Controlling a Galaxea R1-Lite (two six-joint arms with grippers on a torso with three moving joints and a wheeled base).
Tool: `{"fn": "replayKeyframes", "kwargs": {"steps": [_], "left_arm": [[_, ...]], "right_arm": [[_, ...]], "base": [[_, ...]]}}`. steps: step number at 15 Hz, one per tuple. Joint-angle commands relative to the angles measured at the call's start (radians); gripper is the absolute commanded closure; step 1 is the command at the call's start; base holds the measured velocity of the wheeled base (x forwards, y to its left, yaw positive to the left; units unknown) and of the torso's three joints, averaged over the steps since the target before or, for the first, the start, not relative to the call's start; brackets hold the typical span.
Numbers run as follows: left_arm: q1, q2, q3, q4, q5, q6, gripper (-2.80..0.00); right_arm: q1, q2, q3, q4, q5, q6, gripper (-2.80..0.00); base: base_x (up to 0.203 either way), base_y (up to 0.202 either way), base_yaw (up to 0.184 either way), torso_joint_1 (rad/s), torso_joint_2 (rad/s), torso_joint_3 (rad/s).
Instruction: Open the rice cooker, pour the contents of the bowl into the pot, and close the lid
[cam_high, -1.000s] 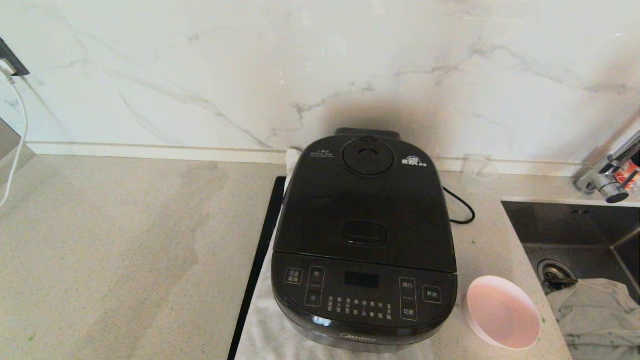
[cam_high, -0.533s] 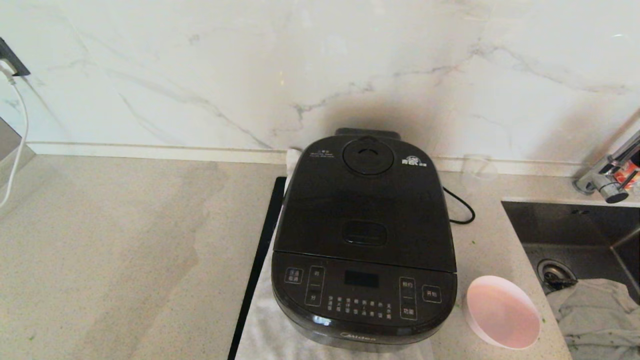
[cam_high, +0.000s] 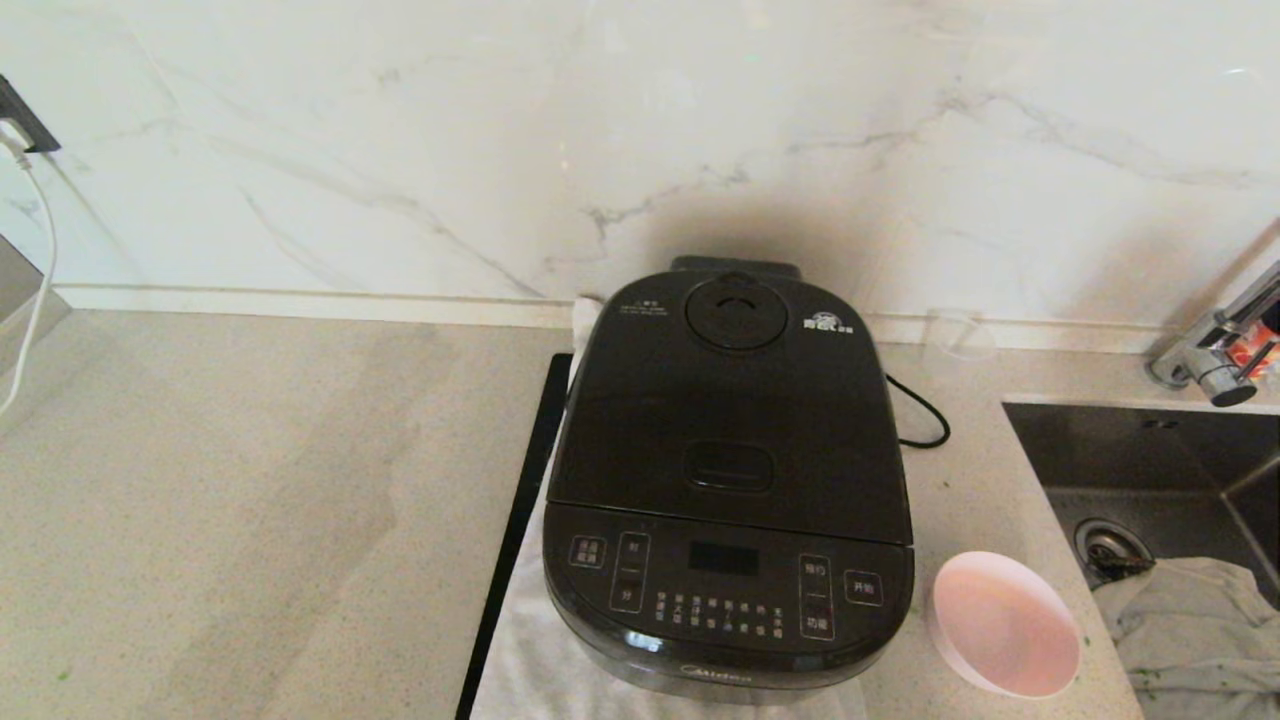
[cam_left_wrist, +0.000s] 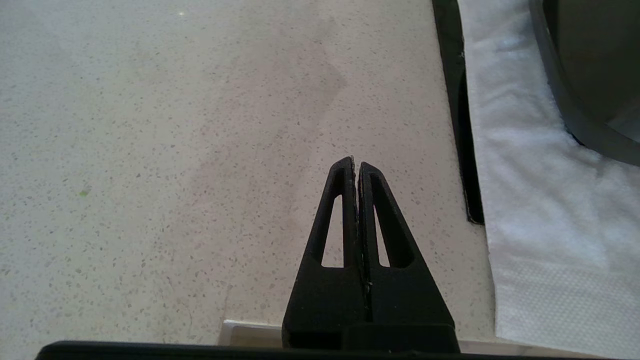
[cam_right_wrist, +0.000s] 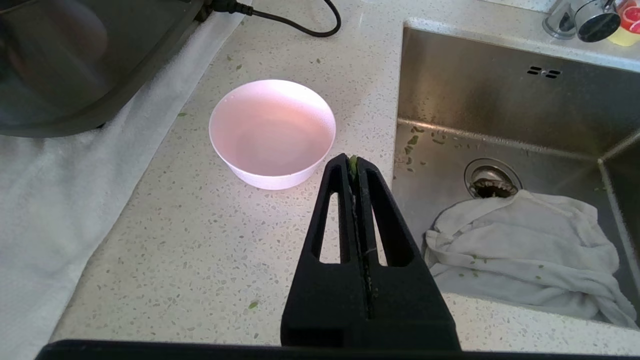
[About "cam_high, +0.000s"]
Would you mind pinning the black rice cooker lid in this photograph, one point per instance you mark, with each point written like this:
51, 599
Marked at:
730, 420

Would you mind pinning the pink plastic bowl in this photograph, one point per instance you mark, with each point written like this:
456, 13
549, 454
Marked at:
1005, 625

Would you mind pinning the black Midea rice cooker base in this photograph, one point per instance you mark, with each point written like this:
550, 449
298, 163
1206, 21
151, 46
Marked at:
730, 600

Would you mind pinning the long black flat strip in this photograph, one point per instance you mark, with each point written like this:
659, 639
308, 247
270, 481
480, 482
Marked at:
520, 520

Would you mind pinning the clear plastic cup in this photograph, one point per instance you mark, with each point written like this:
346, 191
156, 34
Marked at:
960, 345

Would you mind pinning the white terry towel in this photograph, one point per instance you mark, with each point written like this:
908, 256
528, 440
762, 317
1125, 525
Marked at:
515, 660

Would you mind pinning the stainless steel sink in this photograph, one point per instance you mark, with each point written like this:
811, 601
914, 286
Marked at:
1130, 450

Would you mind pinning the metal sink drain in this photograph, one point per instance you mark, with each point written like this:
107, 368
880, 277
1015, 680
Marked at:
1108, 545

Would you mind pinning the chrome sink faucet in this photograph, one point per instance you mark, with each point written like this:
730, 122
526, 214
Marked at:
1225, 375

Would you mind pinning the dish soap bottle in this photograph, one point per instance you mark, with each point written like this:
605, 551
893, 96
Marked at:
1258, 352

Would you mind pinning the crumpled grey cloth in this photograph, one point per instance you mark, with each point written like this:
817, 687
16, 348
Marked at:
1200, 630

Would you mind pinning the grey box-shaped appliance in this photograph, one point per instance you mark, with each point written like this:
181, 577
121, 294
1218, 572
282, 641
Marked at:
20, 290

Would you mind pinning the black wall socket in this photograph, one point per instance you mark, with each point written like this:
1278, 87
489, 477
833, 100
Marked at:
22, 120

